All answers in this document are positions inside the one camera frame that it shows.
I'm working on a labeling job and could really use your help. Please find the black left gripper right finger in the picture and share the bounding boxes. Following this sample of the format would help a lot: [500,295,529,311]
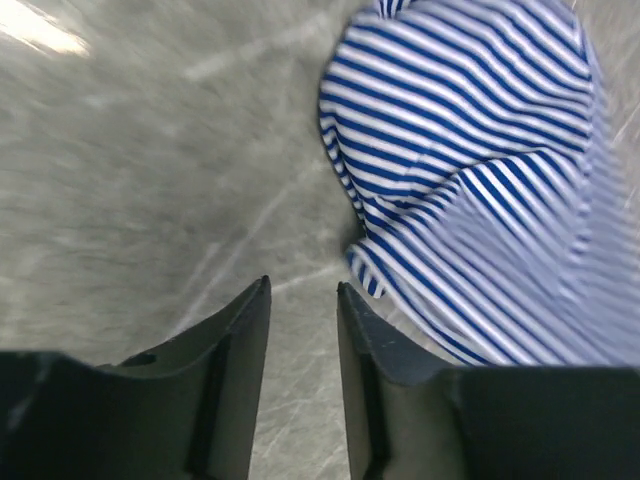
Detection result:
[337,283,639,479]

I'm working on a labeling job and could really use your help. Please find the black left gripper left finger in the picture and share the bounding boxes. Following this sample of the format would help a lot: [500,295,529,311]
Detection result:
[1,277,271,479]

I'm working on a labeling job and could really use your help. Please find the blue white striped tank top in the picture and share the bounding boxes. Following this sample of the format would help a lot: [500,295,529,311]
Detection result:
[318,1,639,366]

